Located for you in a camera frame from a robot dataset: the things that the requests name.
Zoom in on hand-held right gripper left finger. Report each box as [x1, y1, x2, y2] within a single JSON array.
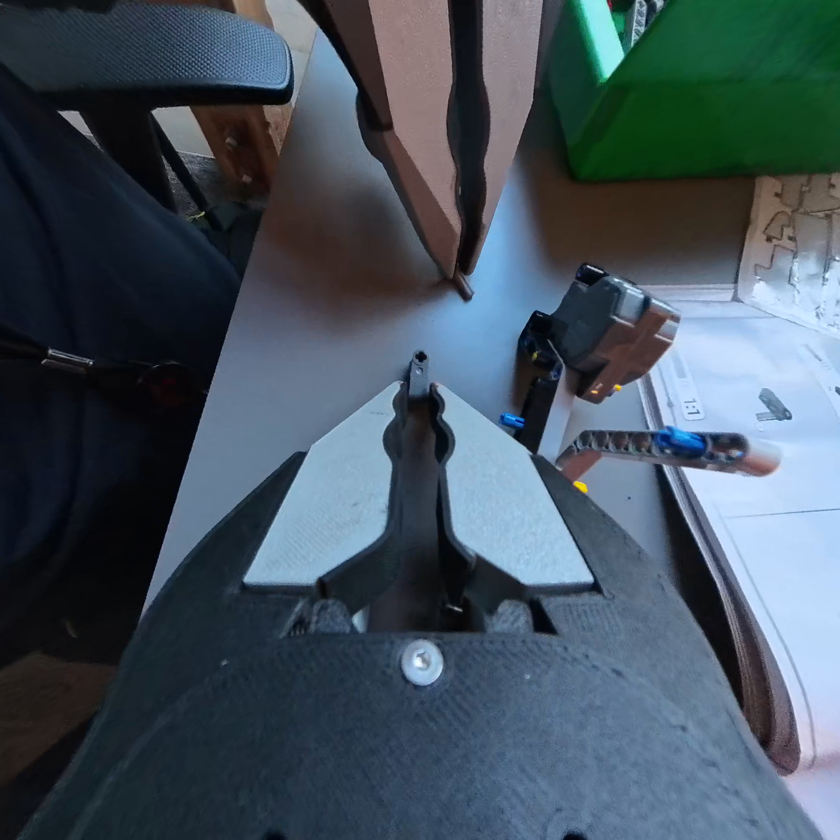
[[244, 382, 439, 613]]

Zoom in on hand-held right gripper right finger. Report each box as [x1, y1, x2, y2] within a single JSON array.
[[430, 385, 595, 613]]

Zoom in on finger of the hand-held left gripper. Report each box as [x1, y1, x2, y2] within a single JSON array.
[[298, 0, 468, 280], [458, 0, 547, 277]]

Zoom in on lego parts in green box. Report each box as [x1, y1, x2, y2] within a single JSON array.
[[607, 0, 667, 52]]

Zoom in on grey lego beam, blue pin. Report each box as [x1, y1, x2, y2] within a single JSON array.
[[556, 427, 782, 484]]

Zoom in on dark grey lego motor assembly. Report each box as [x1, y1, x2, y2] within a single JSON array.
[[499, 264, 681, 457]]

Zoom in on lego instruction booklet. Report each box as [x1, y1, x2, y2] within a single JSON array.
[[640, 298, 840, 840]]

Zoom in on wooden table leg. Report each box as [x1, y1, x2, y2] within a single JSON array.
[[190, 0, 294, 201]]

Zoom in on green plastic box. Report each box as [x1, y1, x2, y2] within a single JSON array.
[[550, 0, 840, 183]]

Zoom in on black office chair armrest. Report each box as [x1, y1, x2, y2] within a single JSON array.
[[0, 0, 294, 227]]

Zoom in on black office chair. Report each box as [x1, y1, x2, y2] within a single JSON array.
[[0, 62, 244, 667]]

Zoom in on black drawstring cord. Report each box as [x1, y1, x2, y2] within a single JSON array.
[[0, 338, 206, 409]]

